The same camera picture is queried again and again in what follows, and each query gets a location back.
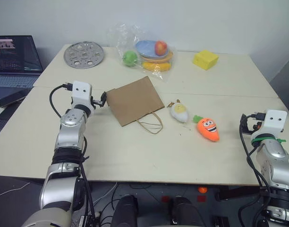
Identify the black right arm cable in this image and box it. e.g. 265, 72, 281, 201
238, 112, 273, 227

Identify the green zip tie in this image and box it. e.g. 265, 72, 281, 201
250, 135, 287, 145

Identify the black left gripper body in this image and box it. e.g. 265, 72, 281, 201
90, 95, 103, 108

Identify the orange plate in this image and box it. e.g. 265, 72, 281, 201
139, 50, 174, 64

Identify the dark rounded shape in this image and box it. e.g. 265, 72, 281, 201
170, 196, 207, 227
110, 194, 139, 227

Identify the brown paper bag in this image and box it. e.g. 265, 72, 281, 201
104, 76, 166, 135

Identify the round metal steamer plate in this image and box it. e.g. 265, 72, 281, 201
63, 41, 104, 70

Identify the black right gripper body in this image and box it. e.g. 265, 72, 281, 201
240, 115, 263, 135

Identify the clear plastic bag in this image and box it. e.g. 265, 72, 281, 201
108, 22, 178, 82

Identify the green toy apple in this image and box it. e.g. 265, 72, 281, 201
122, 50, 138, 67

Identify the yellow cheese block toy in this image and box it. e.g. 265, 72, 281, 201
192, 49, 219, 71

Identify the white egg plush toy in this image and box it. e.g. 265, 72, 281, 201
167, 99, 190, 123

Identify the black flat device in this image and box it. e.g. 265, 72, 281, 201
0, 88, 32, 109

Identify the red toy apple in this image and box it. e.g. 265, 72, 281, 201
154, 40, 169, 57

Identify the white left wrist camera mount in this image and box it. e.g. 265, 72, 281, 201
70, 80, 93, 110

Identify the orange carrot plush toy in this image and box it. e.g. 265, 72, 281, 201
192, 114, 221, 143

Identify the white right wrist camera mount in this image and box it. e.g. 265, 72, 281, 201
250, 109, 288, 140

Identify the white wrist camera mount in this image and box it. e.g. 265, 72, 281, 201
70, 80, 93, 110
250, 109, 288, 140

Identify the dark open laptop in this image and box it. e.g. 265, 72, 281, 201
0, 35, 44, 89

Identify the yellow toy banana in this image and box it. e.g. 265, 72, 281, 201
142, 61, 172, 72

